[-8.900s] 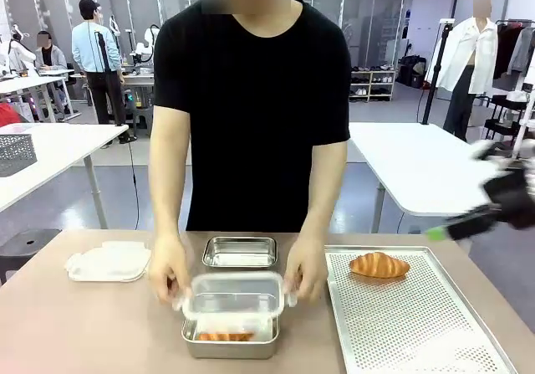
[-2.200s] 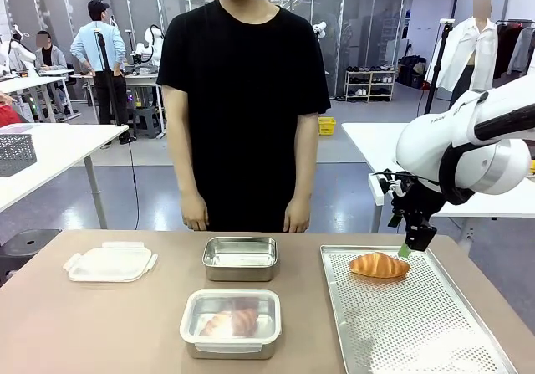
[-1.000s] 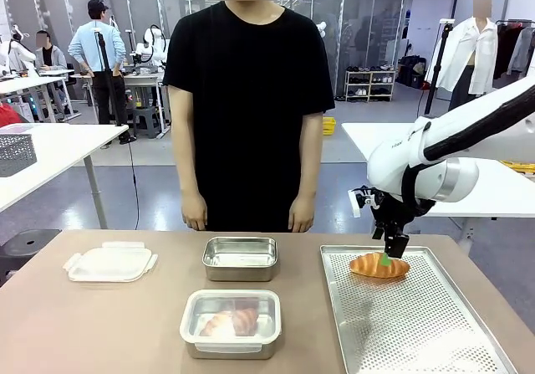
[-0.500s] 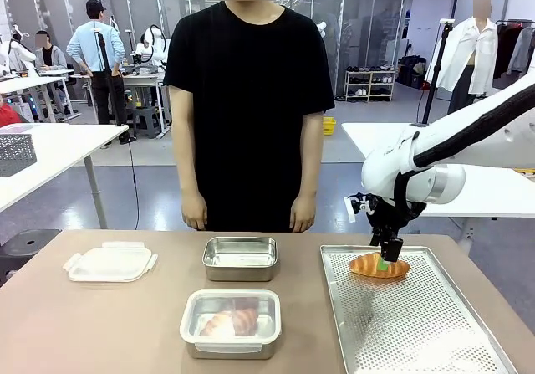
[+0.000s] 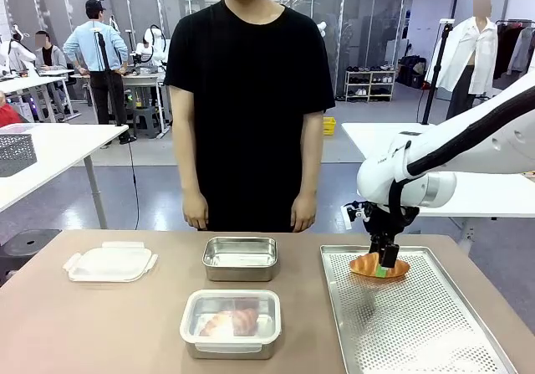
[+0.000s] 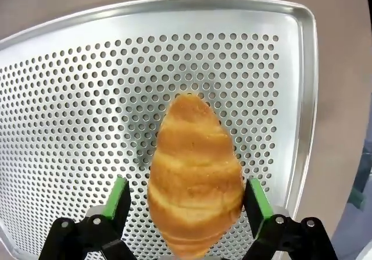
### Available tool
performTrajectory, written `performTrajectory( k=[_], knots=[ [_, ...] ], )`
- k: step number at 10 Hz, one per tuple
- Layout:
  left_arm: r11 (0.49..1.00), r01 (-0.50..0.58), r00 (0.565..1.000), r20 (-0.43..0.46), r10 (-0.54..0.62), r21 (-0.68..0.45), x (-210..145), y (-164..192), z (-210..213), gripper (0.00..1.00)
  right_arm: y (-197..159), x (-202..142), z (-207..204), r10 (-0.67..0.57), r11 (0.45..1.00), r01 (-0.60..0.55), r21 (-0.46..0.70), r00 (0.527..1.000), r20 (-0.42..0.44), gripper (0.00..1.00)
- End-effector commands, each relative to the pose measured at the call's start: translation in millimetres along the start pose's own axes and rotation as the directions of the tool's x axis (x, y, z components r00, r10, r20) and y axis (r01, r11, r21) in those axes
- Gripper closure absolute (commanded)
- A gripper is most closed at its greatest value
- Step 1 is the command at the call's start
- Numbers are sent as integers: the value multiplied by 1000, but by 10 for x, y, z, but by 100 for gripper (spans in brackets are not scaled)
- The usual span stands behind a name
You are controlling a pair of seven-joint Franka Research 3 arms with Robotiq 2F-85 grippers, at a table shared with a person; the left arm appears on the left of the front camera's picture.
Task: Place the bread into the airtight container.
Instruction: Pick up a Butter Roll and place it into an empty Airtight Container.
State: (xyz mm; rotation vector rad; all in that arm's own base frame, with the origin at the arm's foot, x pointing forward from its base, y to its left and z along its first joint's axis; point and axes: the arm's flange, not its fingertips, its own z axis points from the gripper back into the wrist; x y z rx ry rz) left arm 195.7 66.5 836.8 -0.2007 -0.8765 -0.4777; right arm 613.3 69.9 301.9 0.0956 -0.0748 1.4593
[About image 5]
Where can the person's right hand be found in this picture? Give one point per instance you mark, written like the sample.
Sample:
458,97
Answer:
195,211

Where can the black tripod pole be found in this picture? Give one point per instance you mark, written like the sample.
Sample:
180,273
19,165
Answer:
106,85

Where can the grey plastic step stool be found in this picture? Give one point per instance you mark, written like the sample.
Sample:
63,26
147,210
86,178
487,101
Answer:
147,121

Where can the yellow plastic crate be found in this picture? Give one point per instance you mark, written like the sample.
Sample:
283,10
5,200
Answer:
329,126

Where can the seated person in dark top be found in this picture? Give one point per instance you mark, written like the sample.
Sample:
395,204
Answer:
50,56

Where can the person in red top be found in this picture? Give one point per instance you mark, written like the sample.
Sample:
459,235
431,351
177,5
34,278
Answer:
8,114

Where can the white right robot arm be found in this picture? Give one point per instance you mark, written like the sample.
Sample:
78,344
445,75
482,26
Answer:
460,139

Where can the man in light blue shirt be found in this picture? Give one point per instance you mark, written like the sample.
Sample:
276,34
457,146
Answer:
96,52

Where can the person's left hand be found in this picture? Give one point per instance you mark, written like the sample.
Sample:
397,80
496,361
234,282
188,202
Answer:
303,213

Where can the black bags pile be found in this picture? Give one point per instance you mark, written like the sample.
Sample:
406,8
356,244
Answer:
411,70

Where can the white shoe rack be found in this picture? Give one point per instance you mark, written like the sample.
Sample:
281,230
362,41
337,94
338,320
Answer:
370,85

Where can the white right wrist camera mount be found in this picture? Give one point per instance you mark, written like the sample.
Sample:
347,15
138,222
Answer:
348,217

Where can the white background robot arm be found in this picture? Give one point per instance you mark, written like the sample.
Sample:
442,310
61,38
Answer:
152,43

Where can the clothes rack with dark garments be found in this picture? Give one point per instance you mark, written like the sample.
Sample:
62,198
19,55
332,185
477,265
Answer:
507,47

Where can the black round stool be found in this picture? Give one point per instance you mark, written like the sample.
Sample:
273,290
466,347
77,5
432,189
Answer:
29,244

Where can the mannequin with white shirt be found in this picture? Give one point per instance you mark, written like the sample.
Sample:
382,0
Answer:
480,52

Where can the white side table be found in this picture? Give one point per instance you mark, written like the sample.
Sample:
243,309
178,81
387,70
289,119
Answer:
71,144

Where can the orange croissant bread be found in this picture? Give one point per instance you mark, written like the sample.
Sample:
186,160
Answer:
230,320
363,265

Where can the grey perforated basket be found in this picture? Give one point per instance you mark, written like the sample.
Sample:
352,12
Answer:
14,154

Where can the person in black t-shirt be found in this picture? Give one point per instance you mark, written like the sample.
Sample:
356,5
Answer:
248,110

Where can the white background desk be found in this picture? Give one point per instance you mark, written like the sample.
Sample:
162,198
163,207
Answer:
29,83

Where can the white clear plastic lid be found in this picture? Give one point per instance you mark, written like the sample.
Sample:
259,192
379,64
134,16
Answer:
110,263
190,319

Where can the person's left forearm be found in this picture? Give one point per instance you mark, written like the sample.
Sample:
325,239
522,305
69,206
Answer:
309,152

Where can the black tripod on table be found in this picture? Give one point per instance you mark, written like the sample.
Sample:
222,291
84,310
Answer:
434,73

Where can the person's right forearm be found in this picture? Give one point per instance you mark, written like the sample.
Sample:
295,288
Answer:
190,148

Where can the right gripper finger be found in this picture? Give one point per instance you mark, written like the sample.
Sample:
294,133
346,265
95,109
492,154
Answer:
374,244
388,256

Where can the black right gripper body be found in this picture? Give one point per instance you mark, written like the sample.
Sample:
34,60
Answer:
386,219

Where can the perforated metal baking tray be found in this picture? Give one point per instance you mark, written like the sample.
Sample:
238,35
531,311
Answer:
409,328

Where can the steel rectangular container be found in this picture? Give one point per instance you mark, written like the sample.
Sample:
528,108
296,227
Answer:
230,352
240,259

